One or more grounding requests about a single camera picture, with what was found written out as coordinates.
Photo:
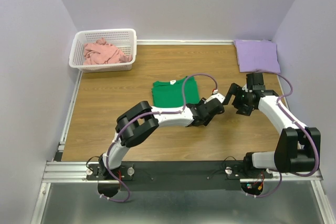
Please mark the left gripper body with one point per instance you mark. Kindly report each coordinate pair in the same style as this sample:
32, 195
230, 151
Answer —
214, 106

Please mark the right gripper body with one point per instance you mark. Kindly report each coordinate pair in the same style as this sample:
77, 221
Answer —
237, 98

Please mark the green t-shirt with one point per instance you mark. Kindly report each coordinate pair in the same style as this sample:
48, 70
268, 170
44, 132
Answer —
169, 94

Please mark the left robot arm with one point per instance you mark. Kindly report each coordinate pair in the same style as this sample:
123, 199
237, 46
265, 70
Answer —
138, 123

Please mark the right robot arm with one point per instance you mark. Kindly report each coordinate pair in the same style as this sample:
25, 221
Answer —
297, 150

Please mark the folded purple t-shirt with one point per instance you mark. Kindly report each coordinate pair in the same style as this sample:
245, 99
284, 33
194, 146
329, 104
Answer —
257, 56

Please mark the pink t-shirt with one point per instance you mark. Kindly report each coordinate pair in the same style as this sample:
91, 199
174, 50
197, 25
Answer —
103, 53

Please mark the white plastic basket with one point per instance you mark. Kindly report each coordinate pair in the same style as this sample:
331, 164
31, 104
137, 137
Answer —
124, 39

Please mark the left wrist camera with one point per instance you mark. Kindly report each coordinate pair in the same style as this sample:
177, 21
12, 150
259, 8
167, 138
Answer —
216, 95

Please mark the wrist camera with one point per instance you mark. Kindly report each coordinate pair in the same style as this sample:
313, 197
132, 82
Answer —
216, 95
254, 82

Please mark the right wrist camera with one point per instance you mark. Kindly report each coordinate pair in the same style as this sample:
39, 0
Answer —
254, 82

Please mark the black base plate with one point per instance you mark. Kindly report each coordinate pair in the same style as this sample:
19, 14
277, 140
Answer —
174, 176

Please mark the aluminium rail frame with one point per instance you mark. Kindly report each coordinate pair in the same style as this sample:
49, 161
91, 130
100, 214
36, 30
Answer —
66, 196

